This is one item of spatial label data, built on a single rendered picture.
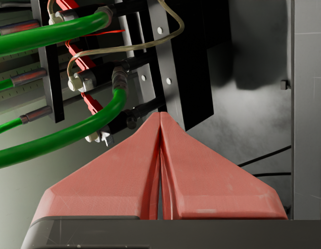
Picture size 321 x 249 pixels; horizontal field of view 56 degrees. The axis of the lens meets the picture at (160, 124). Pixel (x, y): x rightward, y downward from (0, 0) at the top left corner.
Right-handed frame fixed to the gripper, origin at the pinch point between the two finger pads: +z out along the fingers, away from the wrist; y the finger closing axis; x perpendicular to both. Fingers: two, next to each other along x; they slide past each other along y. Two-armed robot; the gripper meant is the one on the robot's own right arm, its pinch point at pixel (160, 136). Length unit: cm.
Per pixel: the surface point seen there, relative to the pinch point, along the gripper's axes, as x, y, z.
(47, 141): 7.3, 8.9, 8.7
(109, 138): 18.2, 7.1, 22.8
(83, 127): 7.3, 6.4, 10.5
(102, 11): 0.6, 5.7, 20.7
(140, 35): 9.2, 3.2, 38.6
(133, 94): 34, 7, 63
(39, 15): 5.6, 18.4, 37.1
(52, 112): 25, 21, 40
